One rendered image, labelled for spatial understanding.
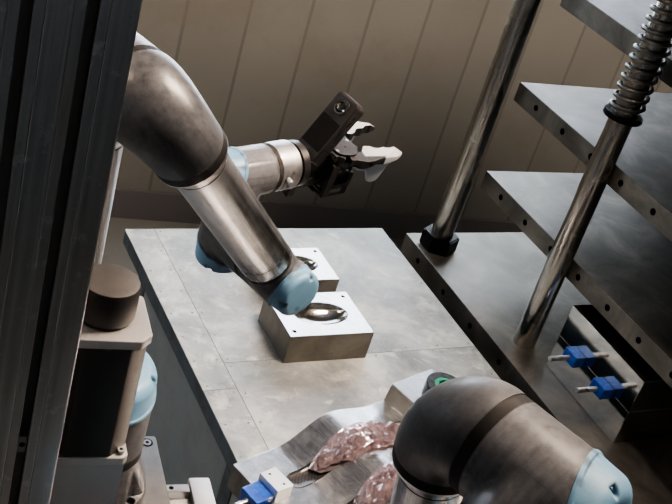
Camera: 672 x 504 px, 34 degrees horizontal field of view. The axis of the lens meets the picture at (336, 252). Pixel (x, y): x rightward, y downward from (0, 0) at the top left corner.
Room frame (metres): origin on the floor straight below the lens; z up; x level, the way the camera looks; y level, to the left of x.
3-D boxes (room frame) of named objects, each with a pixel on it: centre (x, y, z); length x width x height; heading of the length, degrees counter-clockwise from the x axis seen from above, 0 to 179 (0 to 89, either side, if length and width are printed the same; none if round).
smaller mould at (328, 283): (2.19, 0.08, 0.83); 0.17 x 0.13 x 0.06; 124
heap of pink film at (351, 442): (1.59, -0.20, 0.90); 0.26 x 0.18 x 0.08; 141
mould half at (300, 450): (1.60, -0.20, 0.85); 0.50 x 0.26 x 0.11; 141
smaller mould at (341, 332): (2.01, -0.01, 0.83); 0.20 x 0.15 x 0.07; 124
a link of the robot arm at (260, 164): (1.43, 0.17, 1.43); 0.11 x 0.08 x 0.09; 142
